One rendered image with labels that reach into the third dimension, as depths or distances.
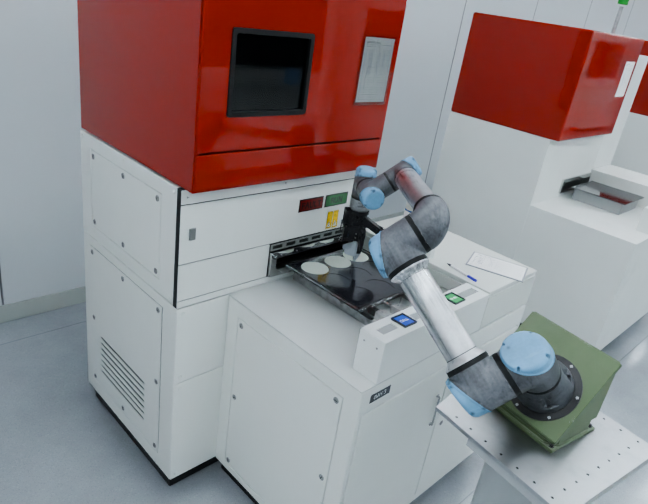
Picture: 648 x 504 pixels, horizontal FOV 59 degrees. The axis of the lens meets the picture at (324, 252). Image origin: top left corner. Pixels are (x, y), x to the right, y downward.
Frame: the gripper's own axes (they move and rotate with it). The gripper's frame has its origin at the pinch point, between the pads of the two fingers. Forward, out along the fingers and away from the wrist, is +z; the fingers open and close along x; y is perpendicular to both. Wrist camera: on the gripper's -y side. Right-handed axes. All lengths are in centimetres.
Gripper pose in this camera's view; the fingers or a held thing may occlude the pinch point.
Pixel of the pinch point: (355, 258)
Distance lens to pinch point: 212.7
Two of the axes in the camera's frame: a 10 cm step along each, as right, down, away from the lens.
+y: -9.8, -0.6, -1.8
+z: -1.4, 8.8, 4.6
